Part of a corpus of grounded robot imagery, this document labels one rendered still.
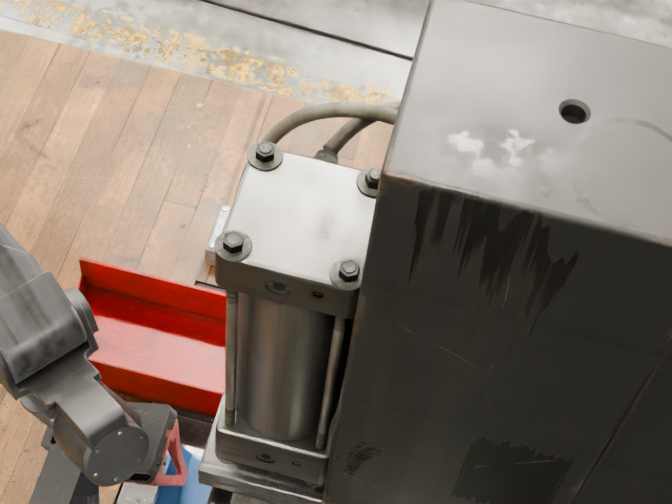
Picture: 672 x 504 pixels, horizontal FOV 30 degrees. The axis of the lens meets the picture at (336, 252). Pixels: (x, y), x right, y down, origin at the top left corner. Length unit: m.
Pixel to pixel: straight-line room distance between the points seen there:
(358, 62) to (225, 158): 1.36
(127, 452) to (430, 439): 0.30
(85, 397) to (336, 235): 0.34
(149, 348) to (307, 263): 0.68
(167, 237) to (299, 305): 0.74
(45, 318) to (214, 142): 0.59
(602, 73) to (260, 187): 0.22
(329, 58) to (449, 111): 2.26
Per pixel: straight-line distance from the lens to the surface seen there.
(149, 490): 1.33
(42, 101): 1.62
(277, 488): 1.02
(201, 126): 1.58
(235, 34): 2.92
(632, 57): 0.68
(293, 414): 0.90
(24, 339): 1.02
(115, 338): 1.41
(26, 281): 1.03
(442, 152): 0.62
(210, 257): 1.45
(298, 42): 2.92
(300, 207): 0.76
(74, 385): 1.04
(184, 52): 2.88
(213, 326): 1.41
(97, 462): 1.02
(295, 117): 0.80
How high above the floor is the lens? 2.13
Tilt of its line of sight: 56 degrees down
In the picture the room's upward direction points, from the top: 8 degrees clockwise
